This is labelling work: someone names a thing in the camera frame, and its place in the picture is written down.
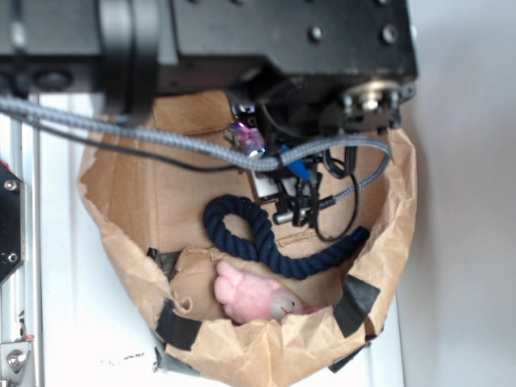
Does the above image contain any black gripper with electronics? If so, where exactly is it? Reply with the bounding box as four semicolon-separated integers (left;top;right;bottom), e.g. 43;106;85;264
227;92;357;226

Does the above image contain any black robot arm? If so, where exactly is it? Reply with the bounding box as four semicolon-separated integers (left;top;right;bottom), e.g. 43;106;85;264
1;1;418;222

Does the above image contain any pink plush bunny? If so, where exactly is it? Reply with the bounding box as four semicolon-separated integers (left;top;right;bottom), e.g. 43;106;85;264
214;261;321;324

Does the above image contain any black tape strip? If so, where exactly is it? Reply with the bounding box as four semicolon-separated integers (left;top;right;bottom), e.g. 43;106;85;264
333;275;381;337
155;299;202;351
327;335;376;374

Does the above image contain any brown paper bag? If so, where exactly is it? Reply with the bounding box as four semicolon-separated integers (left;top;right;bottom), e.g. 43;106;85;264
77;129;417;386

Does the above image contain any black tape strip lower left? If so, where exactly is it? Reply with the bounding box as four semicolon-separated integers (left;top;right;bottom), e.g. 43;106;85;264
327;335;376;374

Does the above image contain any black tape strip right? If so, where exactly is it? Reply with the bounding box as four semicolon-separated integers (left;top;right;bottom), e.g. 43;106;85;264
155;299;202;351

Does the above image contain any thin black cable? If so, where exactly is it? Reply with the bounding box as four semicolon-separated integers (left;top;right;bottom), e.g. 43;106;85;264
0;114;360;243

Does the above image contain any dark blue rope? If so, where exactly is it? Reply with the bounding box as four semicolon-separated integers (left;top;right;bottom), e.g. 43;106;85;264
202;193;371;281

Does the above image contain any grey braided cable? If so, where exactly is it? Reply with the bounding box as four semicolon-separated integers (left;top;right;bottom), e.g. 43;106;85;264
0;96;393;210

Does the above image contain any aluminium frame rail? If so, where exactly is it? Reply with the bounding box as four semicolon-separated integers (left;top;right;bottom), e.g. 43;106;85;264
1;115;44;386

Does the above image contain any black octagonal mount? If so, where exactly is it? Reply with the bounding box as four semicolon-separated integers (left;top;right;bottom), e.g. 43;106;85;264
1;161;25;285

